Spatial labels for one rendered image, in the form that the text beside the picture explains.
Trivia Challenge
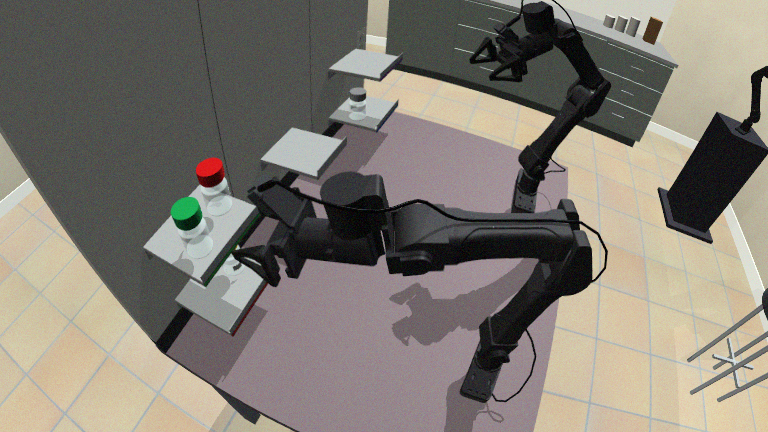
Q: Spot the clear glass bottle with green cap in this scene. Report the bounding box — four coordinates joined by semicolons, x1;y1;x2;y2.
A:
171;197;213;259

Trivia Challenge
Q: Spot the clear bottle with red cap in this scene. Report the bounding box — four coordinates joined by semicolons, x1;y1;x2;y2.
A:
196;158;232;216

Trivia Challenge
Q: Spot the white bottle with yellow cap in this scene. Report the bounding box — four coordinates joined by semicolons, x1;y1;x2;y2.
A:
222;245;245;276

